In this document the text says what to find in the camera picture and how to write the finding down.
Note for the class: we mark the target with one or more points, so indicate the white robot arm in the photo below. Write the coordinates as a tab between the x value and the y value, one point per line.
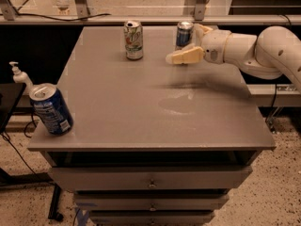
276	51

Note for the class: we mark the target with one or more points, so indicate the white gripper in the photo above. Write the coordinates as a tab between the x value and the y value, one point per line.
216	45

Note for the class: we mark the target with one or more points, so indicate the silver blue redbull can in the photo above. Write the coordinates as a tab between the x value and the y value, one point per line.
184	34

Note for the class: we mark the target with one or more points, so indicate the middle grey drawer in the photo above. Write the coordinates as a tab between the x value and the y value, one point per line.
151	202

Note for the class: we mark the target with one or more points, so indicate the black side desk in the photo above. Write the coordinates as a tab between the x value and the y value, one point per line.
10	95

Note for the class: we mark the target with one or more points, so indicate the grey drawer cabinet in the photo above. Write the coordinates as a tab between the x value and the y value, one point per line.
147	113

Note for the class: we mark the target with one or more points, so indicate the grey drawer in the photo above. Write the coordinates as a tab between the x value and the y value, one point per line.
151	202
133	218
153	178

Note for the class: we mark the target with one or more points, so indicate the white pump dispenser bottle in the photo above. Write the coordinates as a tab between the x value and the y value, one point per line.
21	77

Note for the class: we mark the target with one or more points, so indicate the blue pepsi can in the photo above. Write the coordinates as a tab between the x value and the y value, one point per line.
50	106

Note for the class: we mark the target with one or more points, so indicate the green white 7up can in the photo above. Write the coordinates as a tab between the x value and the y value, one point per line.
133	35

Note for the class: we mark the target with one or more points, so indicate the bottom grey drawer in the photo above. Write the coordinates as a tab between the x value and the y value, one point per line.
133	218

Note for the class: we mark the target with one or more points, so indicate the top grey drawer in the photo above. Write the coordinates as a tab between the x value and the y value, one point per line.
153	178

